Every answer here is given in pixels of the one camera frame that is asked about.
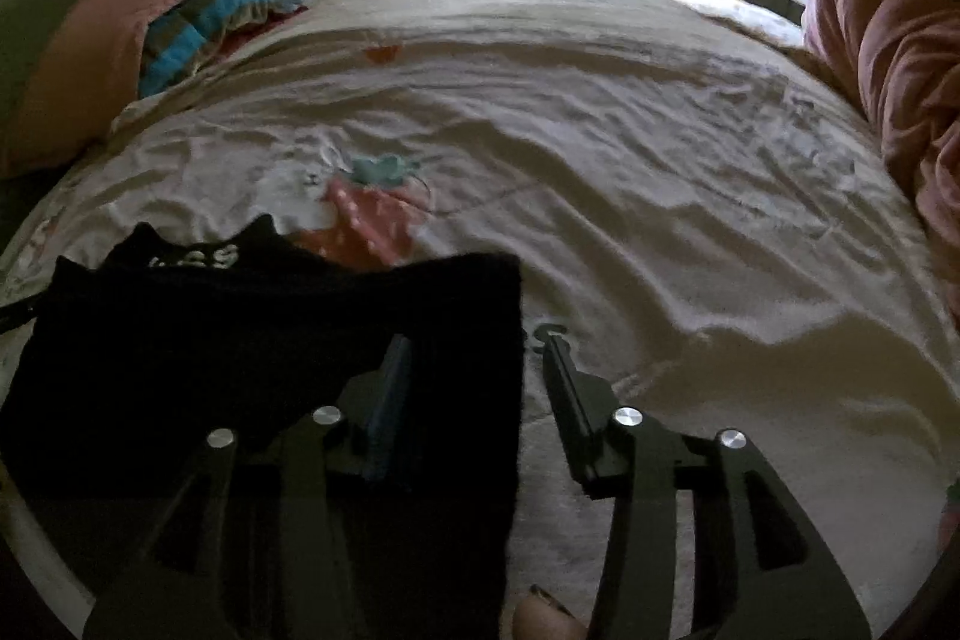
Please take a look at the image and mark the pink pillow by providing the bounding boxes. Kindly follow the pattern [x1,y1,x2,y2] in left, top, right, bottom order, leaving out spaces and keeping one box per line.
[2,0,182,174]

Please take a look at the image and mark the white strawberry print bedsheet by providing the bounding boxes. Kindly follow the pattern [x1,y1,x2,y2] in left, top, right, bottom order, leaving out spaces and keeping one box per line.
[2,0,958,630]

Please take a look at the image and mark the black garment with orange print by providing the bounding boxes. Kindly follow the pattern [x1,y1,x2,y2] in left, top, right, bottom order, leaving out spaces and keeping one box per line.
[2,218,524,638]

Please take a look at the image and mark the right hand thumb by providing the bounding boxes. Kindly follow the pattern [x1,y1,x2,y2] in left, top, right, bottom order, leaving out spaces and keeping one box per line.
[511,585,587,640]

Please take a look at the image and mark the blue striped folded blanket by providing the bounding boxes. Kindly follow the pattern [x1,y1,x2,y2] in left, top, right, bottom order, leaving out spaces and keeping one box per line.
[139,0,275,99]

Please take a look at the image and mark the pink rumpled blanket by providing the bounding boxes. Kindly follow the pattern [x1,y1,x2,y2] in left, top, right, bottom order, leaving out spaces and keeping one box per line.
[802,0,958,286]

